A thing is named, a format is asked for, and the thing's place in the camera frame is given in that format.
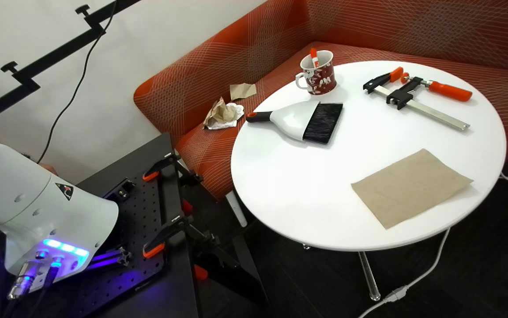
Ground red patterned mug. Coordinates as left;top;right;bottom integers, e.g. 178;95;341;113
295;50;338;96

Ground crumpled brown and white paper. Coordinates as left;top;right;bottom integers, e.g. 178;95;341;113
203;97;245;130

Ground white hand brush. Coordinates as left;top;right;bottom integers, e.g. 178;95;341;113
246;101;344;145

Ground small brown paper piece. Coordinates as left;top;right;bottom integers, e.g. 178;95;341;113
230;83;257;101

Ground black orange spring clamp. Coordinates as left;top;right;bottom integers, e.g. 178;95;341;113
142;152;204;185
143;216;215;259

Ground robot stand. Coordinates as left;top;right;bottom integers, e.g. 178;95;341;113
0;132;268;318

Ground brown paper sheet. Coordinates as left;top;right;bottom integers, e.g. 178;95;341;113
351;148;474;230

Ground orange patterned sofa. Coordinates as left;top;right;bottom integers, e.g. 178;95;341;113
133;0;508;201

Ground black stand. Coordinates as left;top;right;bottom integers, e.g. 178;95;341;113
0;0;142;130

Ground orange handled bar clamp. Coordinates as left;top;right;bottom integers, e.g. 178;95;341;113
363;67;473;132

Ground black cable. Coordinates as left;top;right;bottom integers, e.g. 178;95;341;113
37;0;118;164

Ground white cable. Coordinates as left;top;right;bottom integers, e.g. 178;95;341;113
358;142;508;318

